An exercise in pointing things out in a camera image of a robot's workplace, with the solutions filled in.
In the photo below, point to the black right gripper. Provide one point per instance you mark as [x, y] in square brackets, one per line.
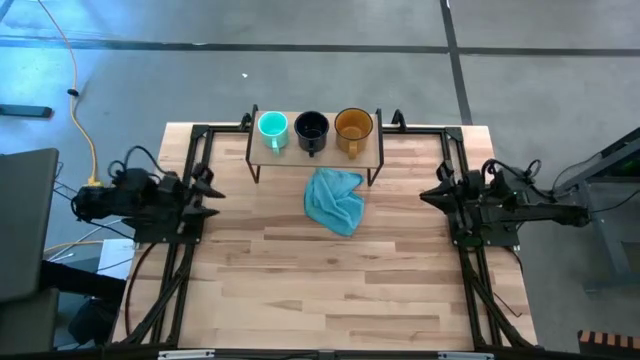
[477, 197]

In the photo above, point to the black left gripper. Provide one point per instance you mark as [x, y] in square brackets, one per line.
[175, 197]

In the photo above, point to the teal mug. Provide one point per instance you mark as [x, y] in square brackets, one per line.
[273, 127]

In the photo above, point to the amber glass mug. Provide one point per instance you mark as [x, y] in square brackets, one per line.
[353, 130]

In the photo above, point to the black mug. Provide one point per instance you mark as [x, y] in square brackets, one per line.
[311, 130]

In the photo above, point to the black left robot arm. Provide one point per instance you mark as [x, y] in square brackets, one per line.
[125, 197]

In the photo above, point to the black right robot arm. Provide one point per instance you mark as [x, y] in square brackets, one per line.
[550, 212]

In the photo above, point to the wooden shelf black legs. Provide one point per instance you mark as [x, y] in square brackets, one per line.
[300, 159]

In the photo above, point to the white paper sheet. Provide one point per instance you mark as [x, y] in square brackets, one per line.
[116, 257]

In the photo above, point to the yellow plug with adapter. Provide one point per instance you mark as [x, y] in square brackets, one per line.
[94, 182]

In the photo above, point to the blue cloth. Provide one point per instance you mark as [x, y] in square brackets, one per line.
[330, 202]

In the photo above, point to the black hex key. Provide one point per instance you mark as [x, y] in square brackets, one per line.
[505, 303]

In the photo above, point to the black beam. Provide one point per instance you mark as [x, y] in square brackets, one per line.
[80, 280]

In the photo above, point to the black bag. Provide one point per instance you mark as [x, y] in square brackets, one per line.
[92, 320]

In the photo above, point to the grey metal cart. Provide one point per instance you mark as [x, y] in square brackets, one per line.
[612, 170]

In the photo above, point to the dark grey monitor panel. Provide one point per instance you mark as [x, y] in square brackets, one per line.
[25, 220]

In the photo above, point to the black flat floor bar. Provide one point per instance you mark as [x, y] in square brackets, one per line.
[25, 111]

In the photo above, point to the orange black striped block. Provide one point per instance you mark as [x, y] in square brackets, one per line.
[607, 342]

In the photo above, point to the dark grey box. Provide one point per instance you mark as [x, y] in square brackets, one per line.
[25, 325]

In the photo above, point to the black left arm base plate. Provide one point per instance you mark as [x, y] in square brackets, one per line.
[160, 237]

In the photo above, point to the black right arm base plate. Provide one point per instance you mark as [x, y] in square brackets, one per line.
[502, 240]

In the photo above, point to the black metal table frame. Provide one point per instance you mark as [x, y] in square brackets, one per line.
[420, 130]

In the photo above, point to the silver metal bracket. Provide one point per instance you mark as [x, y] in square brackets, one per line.
[465, 356]
[185, 355]

